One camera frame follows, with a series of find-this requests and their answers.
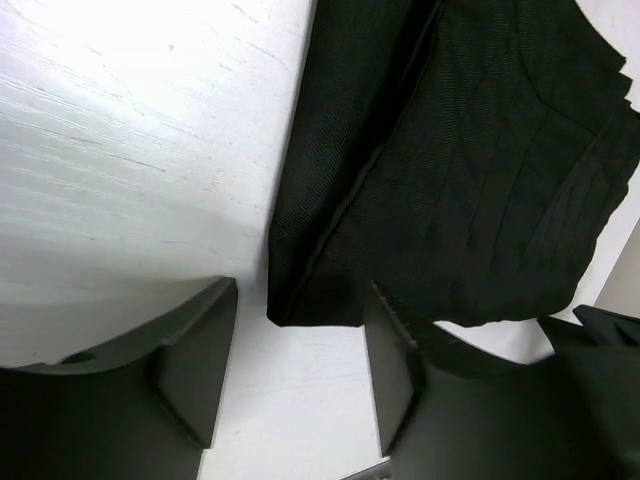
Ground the black pleated skirt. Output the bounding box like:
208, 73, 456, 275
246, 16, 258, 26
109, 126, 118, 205
267, 1, 639, 326

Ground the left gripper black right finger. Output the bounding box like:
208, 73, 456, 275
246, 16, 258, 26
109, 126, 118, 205
364, 286, 639, 479

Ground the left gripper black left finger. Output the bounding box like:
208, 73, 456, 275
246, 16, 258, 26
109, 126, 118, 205
1, 277, 238, 479

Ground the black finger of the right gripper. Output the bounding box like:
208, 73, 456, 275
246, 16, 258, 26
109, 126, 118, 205
542, 305, 639, 360

